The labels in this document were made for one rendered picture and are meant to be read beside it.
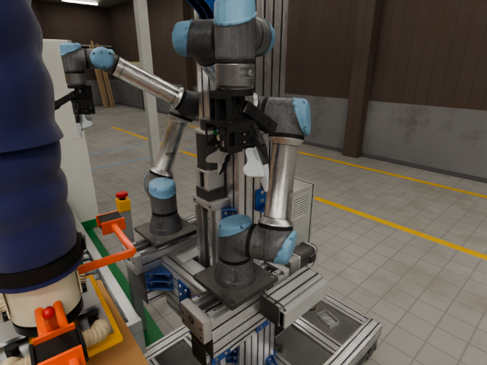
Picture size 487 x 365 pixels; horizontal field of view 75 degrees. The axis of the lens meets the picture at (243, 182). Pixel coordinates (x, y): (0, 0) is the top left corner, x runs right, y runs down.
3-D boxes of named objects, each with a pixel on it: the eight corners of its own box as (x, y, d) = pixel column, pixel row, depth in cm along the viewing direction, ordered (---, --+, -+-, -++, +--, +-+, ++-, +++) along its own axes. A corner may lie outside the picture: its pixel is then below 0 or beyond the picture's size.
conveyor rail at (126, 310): (55, 203, 331) (51, 186, 324) (61, 201, 334) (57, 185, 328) (134, 353, 160) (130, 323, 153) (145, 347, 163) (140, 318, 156)
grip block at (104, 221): (97, 227, 126) (95, 215, 124) (119, 221, 130) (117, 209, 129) (103, 235, 119) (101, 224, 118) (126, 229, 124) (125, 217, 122)
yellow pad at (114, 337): (61, 289, 107) (58, 277, 105) (93, 278, 112) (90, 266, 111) (84, 361, 81) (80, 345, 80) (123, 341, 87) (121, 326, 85)
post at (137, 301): (134, 327, 227) (114, 198, 192) (143, 323, 231) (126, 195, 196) (138, 333, 222) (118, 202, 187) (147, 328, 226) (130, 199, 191)
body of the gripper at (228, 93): (204, 149, 65) (202, 87, 61) (236, 143, 71) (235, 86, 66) (229, 157, 60) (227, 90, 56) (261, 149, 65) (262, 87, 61)
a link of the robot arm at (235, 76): (236, 64, 65) (265, 64, 59) (236, 87, 67) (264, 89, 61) (206, 64, 60) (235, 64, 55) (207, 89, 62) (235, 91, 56)
